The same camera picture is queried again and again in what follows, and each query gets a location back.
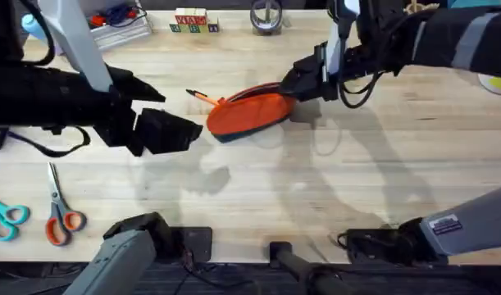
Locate yellow and white round object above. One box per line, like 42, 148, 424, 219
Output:
476, 72, 501, 97

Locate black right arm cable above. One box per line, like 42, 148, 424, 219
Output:
338, 70, 385, 110

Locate orange pen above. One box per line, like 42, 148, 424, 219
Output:
185, 88, 221, 107

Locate orange soft zip bag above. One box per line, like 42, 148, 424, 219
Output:
206, 81, 298, 144

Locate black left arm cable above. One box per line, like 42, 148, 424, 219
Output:
7, 125, 92, 159

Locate black rail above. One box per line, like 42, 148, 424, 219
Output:
0, 261, 501, 295

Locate orange and grey scissors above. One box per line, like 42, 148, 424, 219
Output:
44, 161, 89, 247

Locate right wrist upright plate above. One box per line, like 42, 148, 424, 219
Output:
324, 0, 360, 78

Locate toy blocks on green board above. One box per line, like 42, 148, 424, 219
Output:
169, 7, 221, 34

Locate wooden object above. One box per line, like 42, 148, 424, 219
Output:
402, 0, 440, 16

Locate grey tape roll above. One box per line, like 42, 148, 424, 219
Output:
249, 0, 285, 37

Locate pale blue bottle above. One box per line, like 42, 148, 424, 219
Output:
20, 13, 48, 43

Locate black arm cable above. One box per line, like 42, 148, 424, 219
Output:
7, 125, 92, 159
338, 70, 385, 110

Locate left wrist upright plate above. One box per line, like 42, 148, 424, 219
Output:
38, 0, 114, 93

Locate box with cables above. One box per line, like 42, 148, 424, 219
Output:
88, 2, 153, 52

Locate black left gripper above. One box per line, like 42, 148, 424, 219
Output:
92, 64, 204, 158

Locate teal object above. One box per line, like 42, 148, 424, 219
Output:
446, 0, 501, 10

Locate teal handled scissors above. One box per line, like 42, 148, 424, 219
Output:
0, 187, 31, 243

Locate black clamp handle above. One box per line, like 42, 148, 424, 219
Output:
268, 241, 356, 295

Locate wrist upright plate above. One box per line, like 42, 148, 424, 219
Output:
324, 0, 360, 78
38, 0, 114, 93

